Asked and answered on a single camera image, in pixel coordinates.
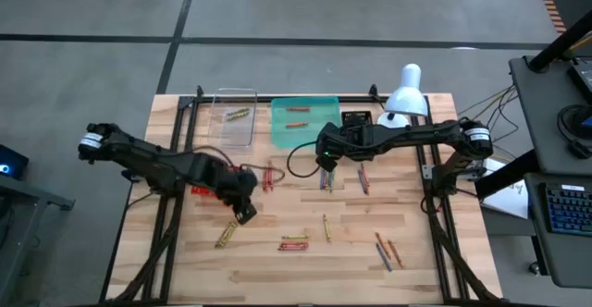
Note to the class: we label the white desk lamp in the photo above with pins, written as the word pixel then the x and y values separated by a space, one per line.
pixel 407 94

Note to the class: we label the black plastic basket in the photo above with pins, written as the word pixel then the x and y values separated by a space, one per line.
pixel 356 116

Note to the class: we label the silver metal bracket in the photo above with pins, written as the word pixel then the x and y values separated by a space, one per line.
pixel 428 172

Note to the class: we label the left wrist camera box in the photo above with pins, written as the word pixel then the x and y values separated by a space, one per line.
pixel 246 214

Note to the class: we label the clear plastic bin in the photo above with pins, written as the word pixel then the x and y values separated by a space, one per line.
pixel 231 136

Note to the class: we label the teal plastic bin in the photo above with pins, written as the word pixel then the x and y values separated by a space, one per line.
pixel 314 136

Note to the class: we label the red crayon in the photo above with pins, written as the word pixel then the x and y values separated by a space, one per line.
pixel 266 180
pixel 292 248
pixel 365 175
pixel 293 244
pixel 271 182

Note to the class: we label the grey metal stand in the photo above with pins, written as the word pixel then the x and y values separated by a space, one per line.
pixel 37 195

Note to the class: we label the blue crayon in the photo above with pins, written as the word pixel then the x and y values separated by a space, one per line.
pixel 362 183
pixel 384 257

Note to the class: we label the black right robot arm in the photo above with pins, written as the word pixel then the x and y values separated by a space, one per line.
pixel 425 133

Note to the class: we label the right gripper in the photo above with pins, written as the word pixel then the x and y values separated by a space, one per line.
pixel 347 138

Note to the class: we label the black diagonal pole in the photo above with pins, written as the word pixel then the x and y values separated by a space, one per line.
pixel 562 43

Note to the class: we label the black device blue light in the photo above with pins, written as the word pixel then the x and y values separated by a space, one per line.
pixel 14 159

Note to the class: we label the black metal table frame rails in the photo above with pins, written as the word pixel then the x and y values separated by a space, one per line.
pixel 356 99

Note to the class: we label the black headphones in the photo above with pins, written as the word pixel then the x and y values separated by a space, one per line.
pixel 579 150

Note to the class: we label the dark laptop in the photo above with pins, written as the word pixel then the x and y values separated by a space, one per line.
pixel 583 78

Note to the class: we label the white paper sheet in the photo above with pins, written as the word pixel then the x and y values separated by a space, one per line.
pixel 509 200

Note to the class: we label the grey side desk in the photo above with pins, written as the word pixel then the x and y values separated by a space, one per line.
pixel 541 113

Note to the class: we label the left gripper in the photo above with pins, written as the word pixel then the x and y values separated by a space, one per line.
pixel 226 182

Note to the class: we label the green crayon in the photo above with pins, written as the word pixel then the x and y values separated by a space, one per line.
pixel 238 111
pixel 228 234
pixel 295 237
pixel 224 236
pixel 238 117
pixel 326 228
pixel 329 180

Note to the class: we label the grey keyboard shelf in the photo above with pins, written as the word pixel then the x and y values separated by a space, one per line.
pixel 569 261

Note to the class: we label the black keyboard blue backlight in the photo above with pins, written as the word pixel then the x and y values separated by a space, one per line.
pixel 571 210

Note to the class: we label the black diagonal bar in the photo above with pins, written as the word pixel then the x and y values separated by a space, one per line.
pixel 509 175

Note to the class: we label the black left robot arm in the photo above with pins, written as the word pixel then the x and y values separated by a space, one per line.
pixel 148 159

